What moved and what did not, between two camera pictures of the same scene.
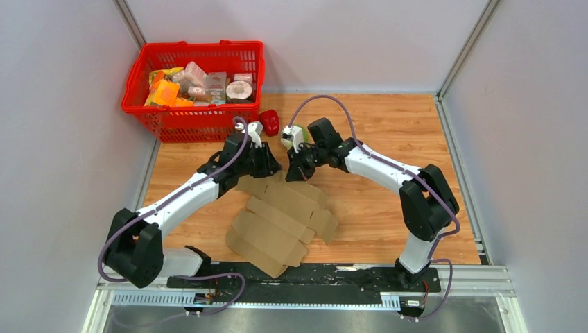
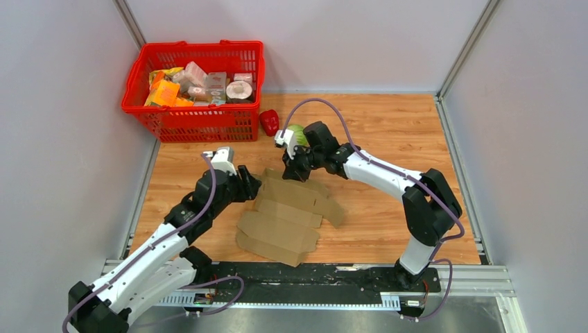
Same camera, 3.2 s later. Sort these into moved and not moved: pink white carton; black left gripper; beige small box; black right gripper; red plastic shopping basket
Moved: black left gripper
Not moved: pink white carton; beige small box; red plastic shopping basket; black right gripper
